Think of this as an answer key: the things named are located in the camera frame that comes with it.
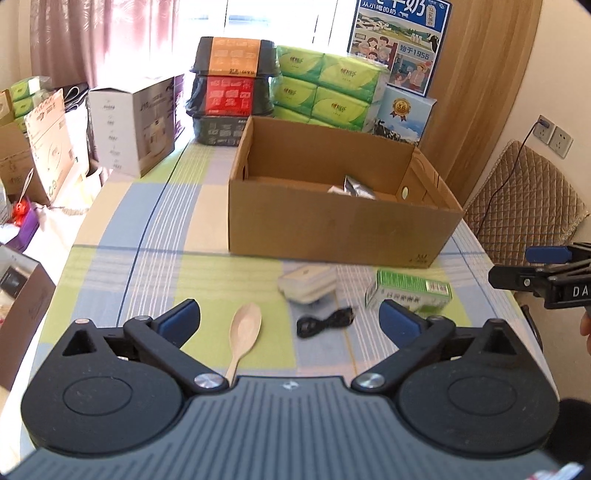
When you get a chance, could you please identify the green white medicine box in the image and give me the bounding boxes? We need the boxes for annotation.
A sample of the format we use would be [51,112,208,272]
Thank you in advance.
[363,269,453,313]

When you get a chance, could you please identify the black audio cable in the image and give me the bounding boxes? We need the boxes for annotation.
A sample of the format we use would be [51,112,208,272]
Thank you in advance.
[295,306,358,340]

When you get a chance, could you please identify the white square night light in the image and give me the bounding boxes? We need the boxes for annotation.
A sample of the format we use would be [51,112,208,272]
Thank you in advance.
[277,264,338,305]

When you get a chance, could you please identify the person right hand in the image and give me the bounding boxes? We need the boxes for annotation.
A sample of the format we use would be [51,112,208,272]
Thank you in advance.
[580,312,591,355]

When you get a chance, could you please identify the brown quilted chair cushion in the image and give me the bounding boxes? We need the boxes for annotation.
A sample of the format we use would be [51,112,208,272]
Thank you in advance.
[465,141,589,266]

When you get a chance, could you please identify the wooden spoon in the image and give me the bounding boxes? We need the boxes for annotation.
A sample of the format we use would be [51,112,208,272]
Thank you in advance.
[225,303,263,386]

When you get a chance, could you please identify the checkered tablecloth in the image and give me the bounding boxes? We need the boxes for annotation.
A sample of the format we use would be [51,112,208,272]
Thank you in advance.
[20,140,551,453]

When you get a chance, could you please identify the brown cardboard box left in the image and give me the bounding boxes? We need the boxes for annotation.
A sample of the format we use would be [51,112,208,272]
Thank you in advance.
[0,245,55,390]

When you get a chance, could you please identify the brown cardboard box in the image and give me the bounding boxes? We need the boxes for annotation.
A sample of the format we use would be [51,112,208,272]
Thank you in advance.
[0,245,55,390]
[228,117,464,268]

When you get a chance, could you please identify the silver foil pouch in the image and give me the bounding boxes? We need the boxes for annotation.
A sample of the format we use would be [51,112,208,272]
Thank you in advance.
[344,176,377,200]

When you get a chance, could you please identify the blue milk carton box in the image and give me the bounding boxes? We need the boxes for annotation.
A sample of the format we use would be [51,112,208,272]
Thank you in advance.
[372,86,437,146]

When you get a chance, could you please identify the white humidifier box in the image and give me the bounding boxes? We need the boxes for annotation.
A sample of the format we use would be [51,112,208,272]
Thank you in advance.
[88,75,183,178]

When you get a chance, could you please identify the open cardboard carton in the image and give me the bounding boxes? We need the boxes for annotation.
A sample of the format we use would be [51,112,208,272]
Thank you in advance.
[1,89,90,205]

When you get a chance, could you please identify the purple patterned box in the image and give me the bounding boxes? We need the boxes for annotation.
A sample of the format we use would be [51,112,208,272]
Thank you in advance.
[172,74,184,139]

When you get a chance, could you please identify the cartoon milk poster box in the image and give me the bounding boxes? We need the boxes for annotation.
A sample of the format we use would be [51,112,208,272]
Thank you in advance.
[349,0,452,97]

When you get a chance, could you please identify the green tissue pack bundle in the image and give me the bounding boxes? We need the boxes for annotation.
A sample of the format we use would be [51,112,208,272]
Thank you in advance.
[270,45,389,133]

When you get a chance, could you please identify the orange label black bowl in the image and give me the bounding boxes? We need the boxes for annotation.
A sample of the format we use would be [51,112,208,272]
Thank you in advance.
[191,36,280,78]

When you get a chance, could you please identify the pink curtain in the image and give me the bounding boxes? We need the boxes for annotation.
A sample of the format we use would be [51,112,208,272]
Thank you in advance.
[30,1,179,88]

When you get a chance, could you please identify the wall power socket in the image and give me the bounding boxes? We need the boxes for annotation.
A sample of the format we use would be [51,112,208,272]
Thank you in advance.
[533,115,556,145]

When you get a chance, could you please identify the black power cable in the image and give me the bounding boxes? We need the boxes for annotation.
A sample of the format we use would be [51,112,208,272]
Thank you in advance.
[474,120,549,237]

